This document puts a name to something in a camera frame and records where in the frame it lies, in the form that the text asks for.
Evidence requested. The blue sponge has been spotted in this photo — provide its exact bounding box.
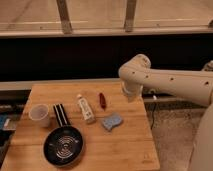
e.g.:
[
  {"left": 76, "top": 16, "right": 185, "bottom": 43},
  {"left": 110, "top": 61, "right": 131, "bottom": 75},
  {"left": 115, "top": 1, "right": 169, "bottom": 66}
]
[{"left": 101, "top": 113, "right": 123, "bottom": 131}]

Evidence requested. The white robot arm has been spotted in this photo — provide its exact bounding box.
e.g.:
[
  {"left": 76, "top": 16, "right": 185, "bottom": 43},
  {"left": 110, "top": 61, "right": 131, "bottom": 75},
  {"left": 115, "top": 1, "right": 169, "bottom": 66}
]
[{"left": 118, "top": 54, "right": 213, "bottom": 171}]

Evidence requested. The white tube bottle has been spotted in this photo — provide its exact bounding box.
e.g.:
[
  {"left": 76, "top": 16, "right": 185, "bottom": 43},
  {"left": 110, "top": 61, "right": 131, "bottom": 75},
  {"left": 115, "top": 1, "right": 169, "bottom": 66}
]
[{"left": 77, "top": 94, "right": 95, "bottom": 124}]

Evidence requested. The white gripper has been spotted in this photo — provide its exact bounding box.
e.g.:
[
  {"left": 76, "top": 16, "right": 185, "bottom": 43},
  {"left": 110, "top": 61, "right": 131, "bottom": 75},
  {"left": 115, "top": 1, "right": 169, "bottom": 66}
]
[{"left": 122, "top": 81, "right": 143, "bottom": 102}]

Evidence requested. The black frying pan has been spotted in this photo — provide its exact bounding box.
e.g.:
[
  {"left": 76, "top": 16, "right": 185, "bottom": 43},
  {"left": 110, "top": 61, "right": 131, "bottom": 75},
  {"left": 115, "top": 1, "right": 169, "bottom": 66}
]
[{"left": 43, "top": 104, "right": 84, "bottom": 167}]

